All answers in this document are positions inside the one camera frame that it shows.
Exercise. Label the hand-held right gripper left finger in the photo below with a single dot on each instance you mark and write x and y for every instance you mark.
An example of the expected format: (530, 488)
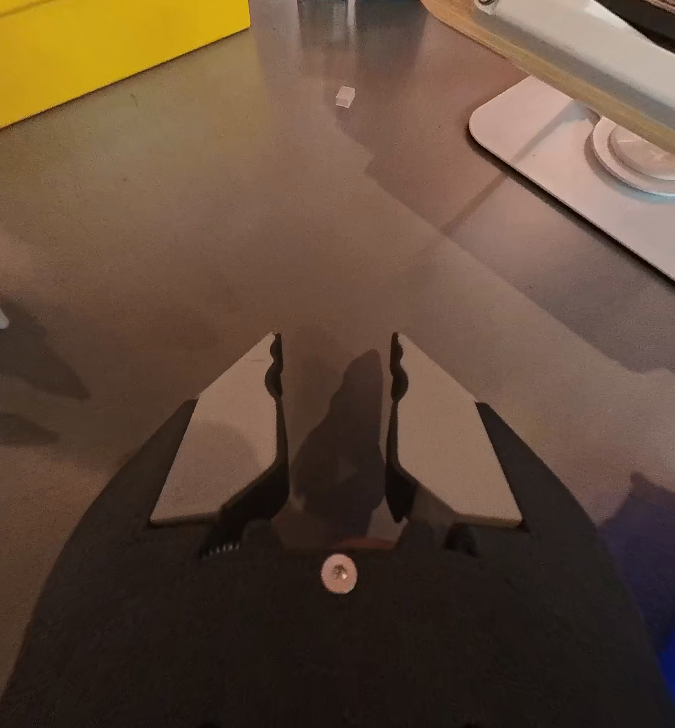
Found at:
(224, 443)

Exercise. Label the yellow box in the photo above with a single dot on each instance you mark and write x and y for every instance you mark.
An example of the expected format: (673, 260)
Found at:
(87, 51)

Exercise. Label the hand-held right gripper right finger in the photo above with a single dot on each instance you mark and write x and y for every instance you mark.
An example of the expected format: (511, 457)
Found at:
(451, 449)

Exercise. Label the small white cube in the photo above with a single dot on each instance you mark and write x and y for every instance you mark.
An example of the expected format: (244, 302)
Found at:
(344, 96)

